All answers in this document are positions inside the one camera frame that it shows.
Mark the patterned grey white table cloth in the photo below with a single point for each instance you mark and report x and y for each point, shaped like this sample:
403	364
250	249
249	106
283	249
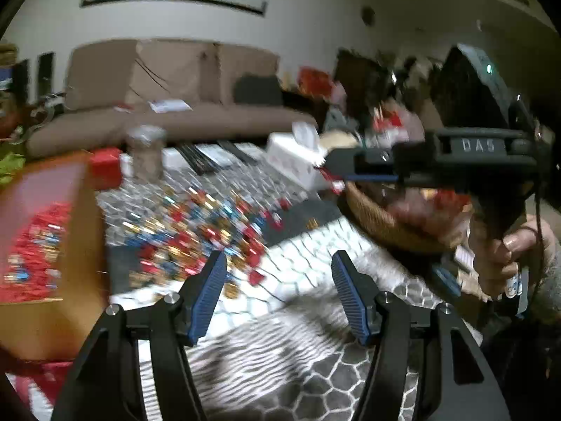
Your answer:
282	349

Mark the clear jar of pumpkin seeds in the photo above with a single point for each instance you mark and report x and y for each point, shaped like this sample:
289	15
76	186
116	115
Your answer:
145	146

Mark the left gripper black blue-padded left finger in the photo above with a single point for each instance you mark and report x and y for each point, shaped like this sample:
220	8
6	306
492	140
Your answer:
104	382

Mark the black cushion on sofa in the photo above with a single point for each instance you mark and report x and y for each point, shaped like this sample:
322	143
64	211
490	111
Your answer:
255	90

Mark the black remote control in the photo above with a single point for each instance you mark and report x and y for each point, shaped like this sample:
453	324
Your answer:
199	162

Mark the brown sofa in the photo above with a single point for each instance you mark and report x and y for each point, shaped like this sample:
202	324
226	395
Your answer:
183	86

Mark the white tissue box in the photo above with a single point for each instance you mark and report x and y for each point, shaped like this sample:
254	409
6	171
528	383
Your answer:
298	156

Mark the person's right hand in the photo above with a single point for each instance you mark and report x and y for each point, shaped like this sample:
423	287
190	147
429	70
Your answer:
496	260

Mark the slim grey remote control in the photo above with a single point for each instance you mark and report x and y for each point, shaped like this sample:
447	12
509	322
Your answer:
239	154

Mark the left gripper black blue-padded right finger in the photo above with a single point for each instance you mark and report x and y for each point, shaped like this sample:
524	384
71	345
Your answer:
455	382

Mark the small red tin box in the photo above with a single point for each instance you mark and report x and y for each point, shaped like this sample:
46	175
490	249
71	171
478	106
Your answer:
105	168

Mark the gold and red gift box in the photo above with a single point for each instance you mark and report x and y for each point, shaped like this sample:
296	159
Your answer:
54	279

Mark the wicker basket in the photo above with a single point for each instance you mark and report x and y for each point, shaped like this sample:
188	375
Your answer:
385	229

